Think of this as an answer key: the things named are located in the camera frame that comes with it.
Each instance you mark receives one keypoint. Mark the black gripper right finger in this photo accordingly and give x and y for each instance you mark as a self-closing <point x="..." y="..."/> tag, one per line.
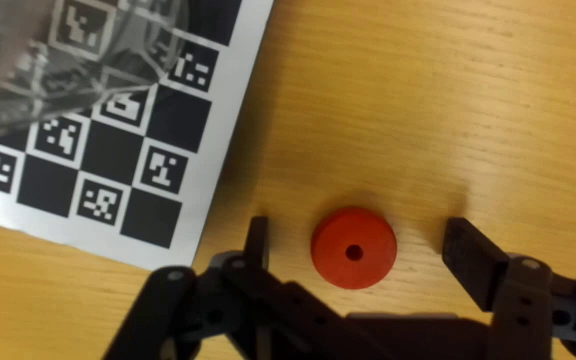
<point x="520" y="301"/>

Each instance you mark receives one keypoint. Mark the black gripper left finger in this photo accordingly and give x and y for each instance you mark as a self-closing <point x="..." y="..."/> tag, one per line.
<point x="260" y="292"/>

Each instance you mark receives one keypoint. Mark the black white checkered marker board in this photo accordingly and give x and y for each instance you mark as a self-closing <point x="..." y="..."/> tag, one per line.
<point x="169" y="112"/>

